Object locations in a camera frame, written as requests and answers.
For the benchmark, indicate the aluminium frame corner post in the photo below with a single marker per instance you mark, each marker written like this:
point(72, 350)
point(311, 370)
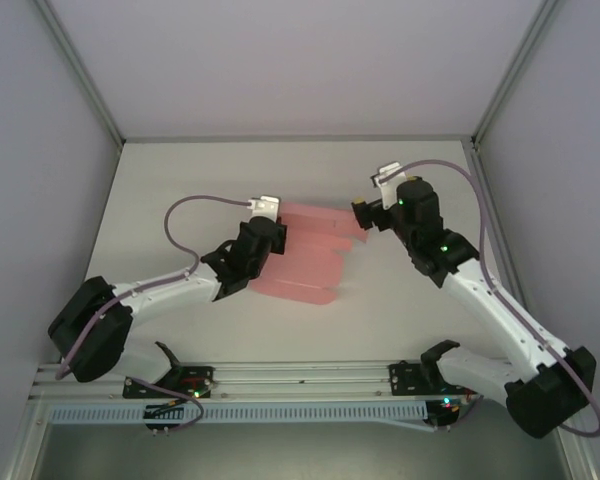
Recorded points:
point(515, 70)
point(80, 70)

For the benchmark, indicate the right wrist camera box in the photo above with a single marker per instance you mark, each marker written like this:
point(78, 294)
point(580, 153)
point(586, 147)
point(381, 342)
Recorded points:
point(389, 192)

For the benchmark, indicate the black right controller board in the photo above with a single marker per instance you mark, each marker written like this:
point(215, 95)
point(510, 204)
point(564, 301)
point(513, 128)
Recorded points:
point(442, 417)

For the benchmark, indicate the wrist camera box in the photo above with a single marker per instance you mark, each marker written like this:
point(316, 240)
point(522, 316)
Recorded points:
point(389, 192)
point(267, 204)

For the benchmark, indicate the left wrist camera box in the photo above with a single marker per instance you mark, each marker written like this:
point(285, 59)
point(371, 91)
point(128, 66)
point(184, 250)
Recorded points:
point(267, 204)

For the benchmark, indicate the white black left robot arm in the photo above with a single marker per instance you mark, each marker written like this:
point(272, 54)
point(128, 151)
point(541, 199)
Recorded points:
point(170, 297)

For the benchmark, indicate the aluminium table side rail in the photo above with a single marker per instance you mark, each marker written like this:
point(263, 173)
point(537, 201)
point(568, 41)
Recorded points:
point(496, 235)

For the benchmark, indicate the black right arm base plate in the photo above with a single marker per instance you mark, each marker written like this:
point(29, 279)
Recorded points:
point(405, 377)

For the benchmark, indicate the black controller board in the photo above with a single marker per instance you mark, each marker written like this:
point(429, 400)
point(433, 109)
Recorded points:
point(442, 417)
point(155, 417)

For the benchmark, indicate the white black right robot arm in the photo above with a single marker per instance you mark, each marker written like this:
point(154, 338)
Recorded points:
point(480, 312)

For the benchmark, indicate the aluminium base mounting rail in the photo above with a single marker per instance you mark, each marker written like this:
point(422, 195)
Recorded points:
point(300, 380)

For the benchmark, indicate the black left controller board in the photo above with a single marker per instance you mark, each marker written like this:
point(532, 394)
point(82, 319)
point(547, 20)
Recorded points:
point(155, 417)

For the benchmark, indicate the pink paper box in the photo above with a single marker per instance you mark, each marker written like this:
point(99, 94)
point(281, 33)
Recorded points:
point(305, 270)

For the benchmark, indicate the aluminium lower frame beam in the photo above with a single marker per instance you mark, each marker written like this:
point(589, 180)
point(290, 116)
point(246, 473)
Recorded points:
point(580, 460)
point(25, 440)

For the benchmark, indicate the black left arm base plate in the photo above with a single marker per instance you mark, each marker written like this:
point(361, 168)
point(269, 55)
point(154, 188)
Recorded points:
point(200, 375)

